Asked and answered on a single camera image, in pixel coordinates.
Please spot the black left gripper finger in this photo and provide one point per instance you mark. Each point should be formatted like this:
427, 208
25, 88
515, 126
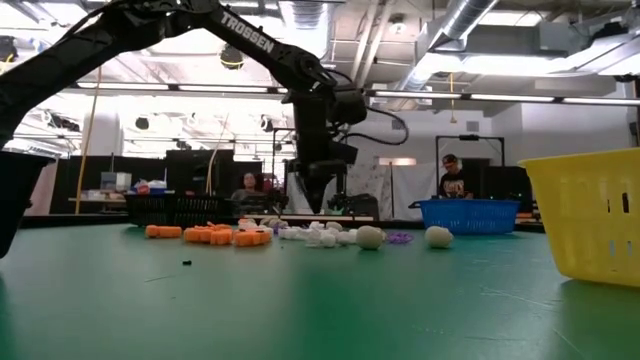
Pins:
325, 185
309, 190

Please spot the small cream plastic skull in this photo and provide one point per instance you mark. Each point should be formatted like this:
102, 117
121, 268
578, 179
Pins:
438, 237
333, 226
270, 221
369, 237

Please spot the small purple plastic spider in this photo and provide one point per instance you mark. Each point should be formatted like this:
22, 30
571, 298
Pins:
400, 238
277, 228

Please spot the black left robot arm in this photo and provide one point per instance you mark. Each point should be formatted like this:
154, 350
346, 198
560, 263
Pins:
250, 42

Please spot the small white plastic ghost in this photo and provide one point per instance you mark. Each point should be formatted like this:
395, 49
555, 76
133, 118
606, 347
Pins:
290, 233
316, 225
345, 237
315, 236
255, 226
327, 240

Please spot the black background box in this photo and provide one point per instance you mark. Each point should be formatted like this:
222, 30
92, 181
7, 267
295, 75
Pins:
365, 206

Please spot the person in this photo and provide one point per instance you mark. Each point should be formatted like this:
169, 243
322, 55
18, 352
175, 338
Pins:
452, 180
247, 187

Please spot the white hanging sheet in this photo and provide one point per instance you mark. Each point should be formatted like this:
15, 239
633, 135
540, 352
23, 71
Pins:
415, 190

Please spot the long ceiling tube light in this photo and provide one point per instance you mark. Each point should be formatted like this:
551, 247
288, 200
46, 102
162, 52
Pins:
512, 98
600, 101
125, 86
222, 88
417, 94

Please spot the black partition cabinets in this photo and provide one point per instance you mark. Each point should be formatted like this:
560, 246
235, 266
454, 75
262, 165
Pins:
200, 170

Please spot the black hanging ceiling dome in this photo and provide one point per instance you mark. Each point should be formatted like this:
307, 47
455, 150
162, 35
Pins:
231, 56

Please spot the black plastic slotted basket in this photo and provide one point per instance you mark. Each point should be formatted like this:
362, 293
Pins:
175, 210
15, 200

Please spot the blue plastic slotted basket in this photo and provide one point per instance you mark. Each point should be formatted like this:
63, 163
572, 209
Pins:
467, 217

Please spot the white storage box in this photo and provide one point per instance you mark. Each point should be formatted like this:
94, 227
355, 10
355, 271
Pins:
116, 181

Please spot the yellow plastic slotted basket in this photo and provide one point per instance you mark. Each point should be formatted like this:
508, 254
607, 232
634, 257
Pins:
585, 220

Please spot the black metal frame stand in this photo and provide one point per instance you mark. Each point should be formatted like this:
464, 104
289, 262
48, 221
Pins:
470, 137
282, 130

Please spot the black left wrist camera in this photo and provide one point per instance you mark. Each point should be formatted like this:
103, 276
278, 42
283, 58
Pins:
345, 152

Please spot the ribbed silver ceiling duct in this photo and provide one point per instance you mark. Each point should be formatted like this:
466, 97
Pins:
305, 12

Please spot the large silver ceiling duct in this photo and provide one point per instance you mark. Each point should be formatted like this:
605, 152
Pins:
450, 30

